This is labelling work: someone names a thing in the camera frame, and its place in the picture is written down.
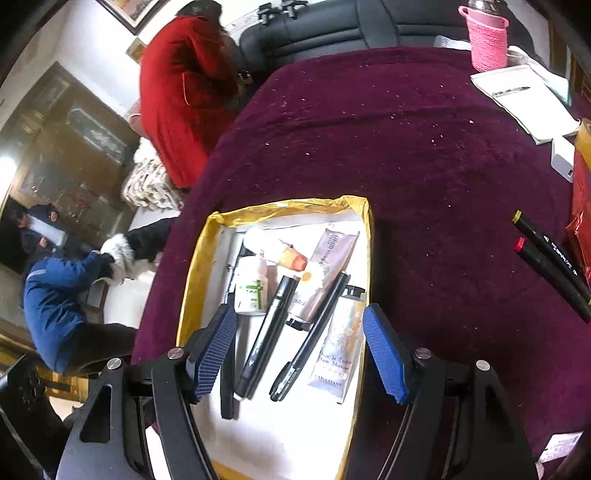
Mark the teal capped black marker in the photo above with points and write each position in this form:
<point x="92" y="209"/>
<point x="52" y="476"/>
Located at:
<point x="228" y="367"/>

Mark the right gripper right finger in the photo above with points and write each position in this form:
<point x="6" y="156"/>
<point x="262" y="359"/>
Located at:
<point x="458" y="421"/>

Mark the framed wall picture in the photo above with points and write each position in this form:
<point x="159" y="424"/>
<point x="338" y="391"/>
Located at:
<point x="133" y="14"/>

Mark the red foil pouch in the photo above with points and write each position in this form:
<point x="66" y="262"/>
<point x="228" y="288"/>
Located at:
<point x="579" y="229"/>

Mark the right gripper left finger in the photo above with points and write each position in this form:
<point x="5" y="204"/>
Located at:
<point x="108" y="436"/>

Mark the gold lined white box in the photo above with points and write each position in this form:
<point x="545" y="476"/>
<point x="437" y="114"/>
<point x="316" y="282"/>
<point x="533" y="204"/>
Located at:
<point x="298" y="274"/>

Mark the yellow capped black marker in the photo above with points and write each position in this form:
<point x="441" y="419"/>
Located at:
<point x="545" y="245"/>

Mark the black leather sofa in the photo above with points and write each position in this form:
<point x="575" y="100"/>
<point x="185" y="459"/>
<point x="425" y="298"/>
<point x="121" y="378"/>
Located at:
<point x="334" y="27"/>

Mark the black ballpoint pen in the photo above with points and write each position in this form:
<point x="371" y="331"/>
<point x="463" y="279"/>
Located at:
<point x="290" y="372"/>

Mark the white bottle orange cap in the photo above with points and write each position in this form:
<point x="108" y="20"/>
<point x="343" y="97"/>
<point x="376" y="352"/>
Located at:
<point x="274" y="250"/>

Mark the purple velvet table cloth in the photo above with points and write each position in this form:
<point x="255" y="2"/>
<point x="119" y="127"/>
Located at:
<point x="444" y="170"/>

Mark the small white green bottle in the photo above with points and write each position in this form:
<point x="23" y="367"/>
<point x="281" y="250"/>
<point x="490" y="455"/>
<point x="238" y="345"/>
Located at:
<point x="251" y="286"/>

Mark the white paper booklet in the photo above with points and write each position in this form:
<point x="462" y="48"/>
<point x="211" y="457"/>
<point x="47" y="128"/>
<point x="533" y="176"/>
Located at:
<point x="534" y="96"/>

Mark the person in blue jacket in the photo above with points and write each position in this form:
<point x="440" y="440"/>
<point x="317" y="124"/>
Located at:
<point x="66" y="341"/>

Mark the yellow packing tape roll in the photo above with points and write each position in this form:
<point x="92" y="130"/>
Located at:
<point x="583" y="141"/>

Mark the red capped black marker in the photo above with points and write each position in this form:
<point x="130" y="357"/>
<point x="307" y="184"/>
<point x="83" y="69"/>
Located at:
<point x="544" y="268"/>

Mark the person in red coat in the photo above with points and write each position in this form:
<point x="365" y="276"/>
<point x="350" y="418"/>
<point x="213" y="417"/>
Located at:
<point x="189" y="88"/>

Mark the pink hand cream tube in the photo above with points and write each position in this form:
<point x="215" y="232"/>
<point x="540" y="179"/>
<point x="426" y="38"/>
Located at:
<point x="328" y="260"/>

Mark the pink knitted bottle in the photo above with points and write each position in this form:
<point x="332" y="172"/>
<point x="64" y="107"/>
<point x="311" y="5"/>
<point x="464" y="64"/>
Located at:
<point x="487" y="31"/>

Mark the white L'Occitane cream tube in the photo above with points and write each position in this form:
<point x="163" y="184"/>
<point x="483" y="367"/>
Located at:
<point x="336" y="361"/>

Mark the white capped black marker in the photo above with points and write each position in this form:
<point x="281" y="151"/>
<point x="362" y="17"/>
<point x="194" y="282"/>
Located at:
<point x="266" y="339"/>

